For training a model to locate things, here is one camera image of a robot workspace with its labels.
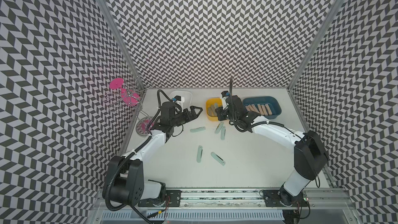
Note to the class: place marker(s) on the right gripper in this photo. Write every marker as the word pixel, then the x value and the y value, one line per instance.
pixel 220 112

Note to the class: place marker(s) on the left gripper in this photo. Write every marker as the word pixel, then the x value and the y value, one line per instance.
pixel 193 113

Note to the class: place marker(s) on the yellow storage box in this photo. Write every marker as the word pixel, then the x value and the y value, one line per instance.
pixel 216 102

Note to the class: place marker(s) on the mint fruit knife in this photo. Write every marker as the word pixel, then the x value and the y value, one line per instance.
pixel 218 159
pixel 199 129
pixel 219 127
pixel 199 154
pixel 223 133

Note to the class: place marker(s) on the white storage box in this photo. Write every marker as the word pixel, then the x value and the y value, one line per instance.
pixel 186 94

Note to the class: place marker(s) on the dark teal storage box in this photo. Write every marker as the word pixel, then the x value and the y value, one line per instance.
pixel 263 100

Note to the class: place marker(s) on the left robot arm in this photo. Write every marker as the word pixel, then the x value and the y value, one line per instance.
pixel 125 184

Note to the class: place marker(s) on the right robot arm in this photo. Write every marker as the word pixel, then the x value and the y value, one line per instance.
pixel 308 151

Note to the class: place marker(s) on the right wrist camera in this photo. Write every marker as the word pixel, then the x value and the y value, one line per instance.
pixel 225 95

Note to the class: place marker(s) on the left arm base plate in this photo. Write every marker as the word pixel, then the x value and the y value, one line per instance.
pixel 172 198

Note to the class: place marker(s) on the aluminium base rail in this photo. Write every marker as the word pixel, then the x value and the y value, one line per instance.
pixel 249 198

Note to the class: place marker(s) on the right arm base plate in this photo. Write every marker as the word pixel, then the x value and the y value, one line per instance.
pixel 281 198

